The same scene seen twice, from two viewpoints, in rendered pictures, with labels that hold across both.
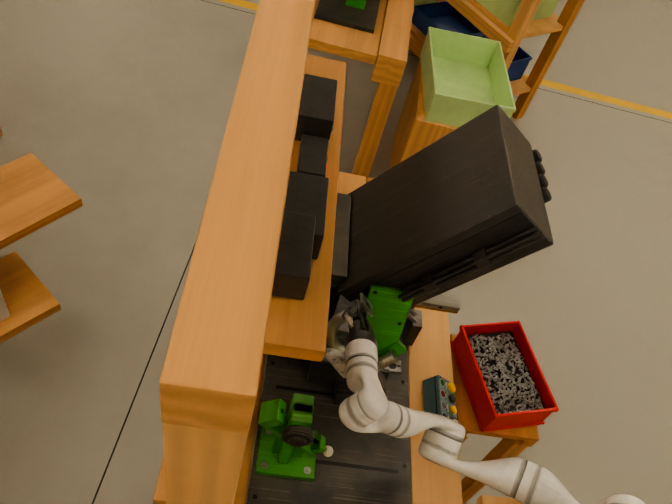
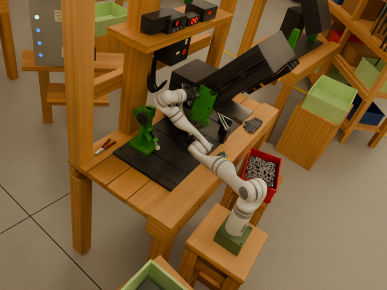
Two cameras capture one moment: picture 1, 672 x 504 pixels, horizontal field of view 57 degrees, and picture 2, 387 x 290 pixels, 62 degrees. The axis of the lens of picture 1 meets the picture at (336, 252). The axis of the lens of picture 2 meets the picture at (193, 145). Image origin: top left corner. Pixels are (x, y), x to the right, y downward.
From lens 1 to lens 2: 1.18 m
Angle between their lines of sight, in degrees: 26
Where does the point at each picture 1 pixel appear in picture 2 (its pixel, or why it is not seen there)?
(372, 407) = (164, 94)
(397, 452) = (188, 167)
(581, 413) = (331, 275)
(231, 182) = not seen: outside the picture
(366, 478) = (167, 166)
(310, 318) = (150, 41)
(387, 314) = (204, 102)
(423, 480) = (191, 179)
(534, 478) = (223, 160)
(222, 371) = not seen: outside the picture
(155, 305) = not seen: hidden behind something
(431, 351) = (230, 149)
